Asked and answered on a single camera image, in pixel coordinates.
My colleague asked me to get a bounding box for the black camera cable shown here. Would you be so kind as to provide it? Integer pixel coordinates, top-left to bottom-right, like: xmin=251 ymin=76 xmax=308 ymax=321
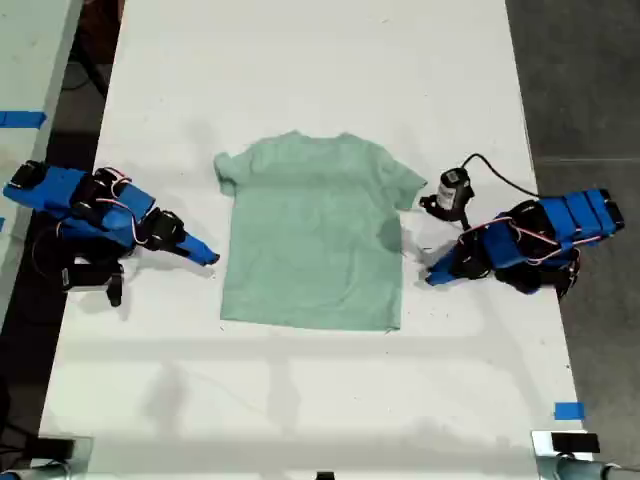
xmin=460 ymin=152 xmax=541 ymax=198
xmin=30 ymin=227 xmax=76 ymax=281

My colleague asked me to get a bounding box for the pale green T-shirt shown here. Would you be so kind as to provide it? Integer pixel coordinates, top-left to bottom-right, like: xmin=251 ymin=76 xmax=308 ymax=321
xmin=213 ymin=129 xmax=429 ymax=334

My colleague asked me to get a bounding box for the shiny metal bracket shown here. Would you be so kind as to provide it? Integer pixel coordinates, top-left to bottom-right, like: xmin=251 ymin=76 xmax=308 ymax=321
xmin=530 ymin=429 xmax=602 ymax=480
xmin=29 ymin=435 xmax=95 ymax=474

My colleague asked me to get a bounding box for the grey metal tube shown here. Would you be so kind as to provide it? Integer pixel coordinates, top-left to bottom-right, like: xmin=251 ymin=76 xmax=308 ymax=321
xmin=0 ymin=460 xmax=72 ymax=480
xmin=553 ymin=453 xmax=640 ymax=480

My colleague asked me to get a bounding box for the long blue tape strip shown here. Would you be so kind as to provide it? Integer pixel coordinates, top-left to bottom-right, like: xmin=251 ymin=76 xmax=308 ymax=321
xmin=0 ymin=110 xmax=48 ymax=130

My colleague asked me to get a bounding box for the short blue tape strip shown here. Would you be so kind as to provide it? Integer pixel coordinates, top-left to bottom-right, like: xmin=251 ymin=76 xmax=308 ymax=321
xmin=553 ymin=401 xmax=586 ymax=422

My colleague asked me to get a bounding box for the white side table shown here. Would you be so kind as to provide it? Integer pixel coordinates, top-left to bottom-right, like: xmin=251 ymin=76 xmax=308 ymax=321
xmin=0 ymin=0 xmax=85 ymax=321

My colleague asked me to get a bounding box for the short black camera stalk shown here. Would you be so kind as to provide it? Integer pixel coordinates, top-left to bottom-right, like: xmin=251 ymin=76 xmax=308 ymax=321
xmin=106 ymin=272 xmax=125 ymax=308
xmin=418 ymin=194 xmax=472 ymax=232

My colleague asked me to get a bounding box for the small black box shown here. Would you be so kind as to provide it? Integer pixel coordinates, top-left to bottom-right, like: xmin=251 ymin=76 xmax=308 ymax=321
xmin=550 ymin=432 xmax=601 ymax=455
xmin=35 ymin=436 xmax=77 ymax=460

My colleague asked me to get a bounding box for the black floor cable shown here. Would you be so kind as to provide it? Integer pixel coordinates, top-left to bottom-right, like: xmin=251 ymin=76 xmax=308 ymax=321
xmin=62 ymin=29 xmax=112 ymax=101

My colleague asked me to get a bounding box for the black camera box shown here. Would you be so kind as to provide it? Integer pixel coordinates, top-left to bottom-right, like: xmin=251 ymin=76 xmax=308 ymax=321
xmin=59 ymin=255 xmax=112 ymax=295
xmin=437 ymin=168 xmax=476 ymax=211

